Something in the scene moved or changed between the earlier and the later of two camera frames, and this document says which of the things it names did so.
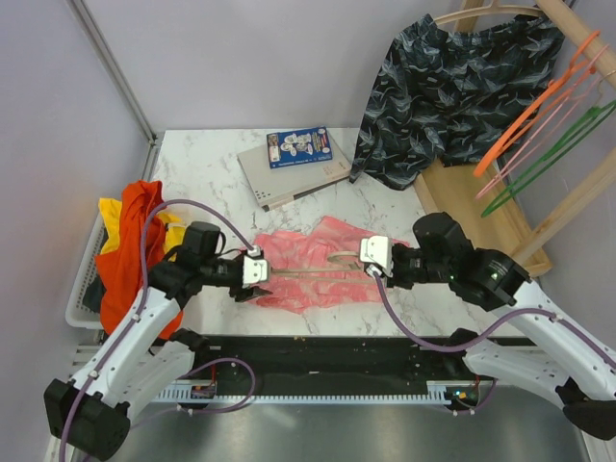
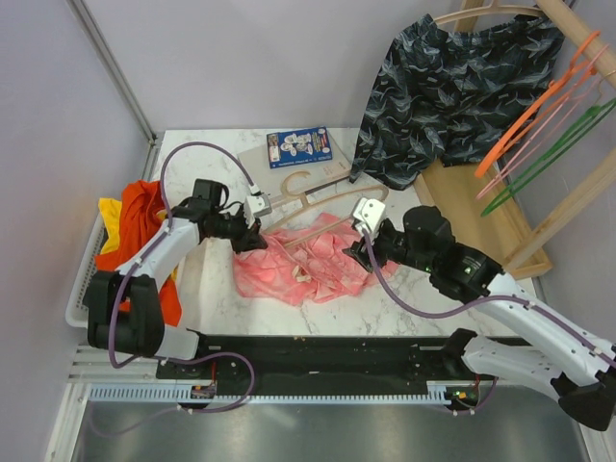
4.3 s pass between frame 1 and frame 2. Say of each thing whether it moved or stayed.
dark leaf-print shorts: stayed
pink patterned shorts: moved
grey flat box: stayed
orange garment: stayed
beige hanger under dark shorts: stayed
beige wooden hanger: moved
